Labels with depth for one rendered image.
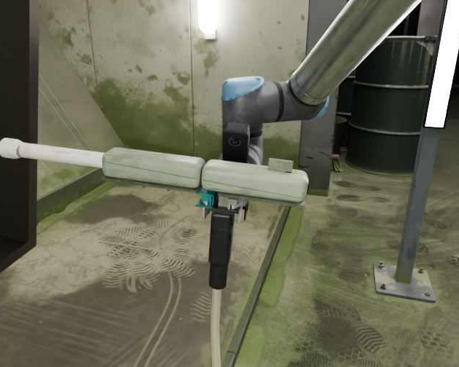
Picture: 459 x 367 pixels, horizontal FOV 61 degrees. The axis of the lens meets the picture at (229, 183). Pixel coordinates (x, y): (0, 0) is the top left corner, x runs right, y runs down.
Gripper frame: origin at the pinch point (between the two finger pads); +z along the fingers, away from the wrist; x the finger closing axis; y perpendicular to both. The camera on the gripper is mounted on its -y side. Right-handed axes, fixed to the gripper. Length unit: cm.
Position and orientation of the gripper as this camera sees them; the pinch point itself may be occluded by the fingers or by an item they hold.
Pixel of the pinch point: (221, 197)
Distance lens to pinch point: 58.2
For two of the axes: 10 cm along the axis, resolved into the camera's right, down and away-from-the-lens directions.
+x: -9.9, -1.4, 1.0
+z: -1.4, 3.2, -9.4
